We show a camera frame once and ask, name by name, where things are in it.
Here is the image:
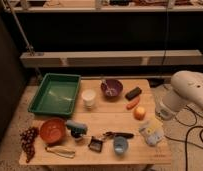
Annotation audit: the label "black eraser block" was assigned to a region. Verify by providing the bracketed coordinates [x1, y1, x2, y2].
[125, 87, 142, 100]

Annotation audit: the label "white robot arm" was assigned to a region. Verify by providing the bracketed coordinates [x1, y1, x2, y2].
[155, 71, 203, 120]

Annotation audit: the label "purple bowl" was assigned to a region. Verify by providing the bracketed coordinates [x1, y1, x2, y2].
[100, 79, 123, 98]

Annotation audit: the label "red bowl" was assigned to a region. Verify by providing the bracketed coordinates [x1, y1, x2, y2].
[39, 118, 66, 144]

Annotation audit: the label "white cup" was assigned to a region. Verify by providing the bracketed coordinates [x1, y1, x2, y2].
[81, 89, 96, 108]

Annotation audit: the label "orange carrot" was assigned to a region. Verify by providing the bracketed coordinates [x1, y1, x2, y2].
[126, 97, 140, 110]

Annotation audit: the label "wooden table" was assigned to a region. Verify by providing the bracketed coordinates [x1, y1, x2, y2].
[19, 79, 171, 166]

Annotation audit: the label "green plastic tray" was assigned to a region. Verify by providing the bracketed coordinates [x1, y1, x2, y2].
[28, 73, 81, 118]

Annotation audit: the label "yellow apple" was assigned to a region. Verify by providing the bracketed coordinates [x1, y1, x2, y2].
[133, 107, 146, 120]

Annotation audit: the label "teal scrub brush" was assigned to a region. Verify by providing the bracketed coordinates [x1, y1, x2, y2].
[66, 120, 88, 139]

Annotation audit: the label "blue cup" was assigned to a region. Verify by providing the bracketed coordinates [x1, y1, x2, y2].
[113, 136, 128, 155]

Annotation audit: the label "light blue cloth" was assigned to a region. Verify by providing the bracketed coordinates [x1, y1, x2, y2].
[138, 118, 164, 146]

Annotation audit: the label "dark grape bunch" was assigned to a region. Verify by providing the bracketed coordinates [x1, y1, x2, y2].
[20, 127, 39, 163]

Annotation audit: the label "metal diagonal pole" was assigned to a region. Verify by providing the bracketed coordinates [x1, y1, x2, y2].
[3, 0, 43, 82]

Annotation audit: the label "black handled tool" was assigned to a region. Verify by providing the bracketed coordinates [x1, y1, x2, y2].
[102, 131, 134, 140]

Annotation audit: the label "white shelf rail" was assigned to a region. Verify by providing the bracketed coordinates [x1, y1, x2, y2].
[20, 50, 203, 68]

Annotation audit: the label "black floor cables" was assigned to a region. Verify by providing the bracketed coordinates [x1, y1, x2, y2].
[168, 105, 203, 171]

